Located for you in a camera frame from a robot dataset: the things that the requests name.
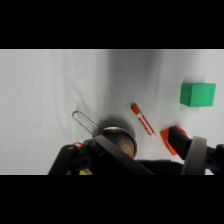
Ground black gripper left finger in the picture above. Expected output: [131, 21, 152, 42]
[48, 134, 155, 176]

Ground orange marker pen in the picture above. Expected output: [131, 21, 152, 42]
[130, 102, 157, 140]

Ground red cube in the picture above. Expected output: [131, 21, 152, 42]
[159, 124, 188, 157]

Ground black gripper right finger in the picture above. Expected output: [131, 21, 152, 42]
[167, 125, 224, 176]

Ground gingerbread man toy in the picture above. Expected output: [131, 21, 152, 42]
[111, 134, 136, 158]

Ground small metal pot with handle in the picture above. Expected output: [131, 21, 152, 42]
[71, 110, 138, 160]

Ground green cube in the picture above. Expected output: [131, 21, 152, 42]
[179, 82, 217, 108]

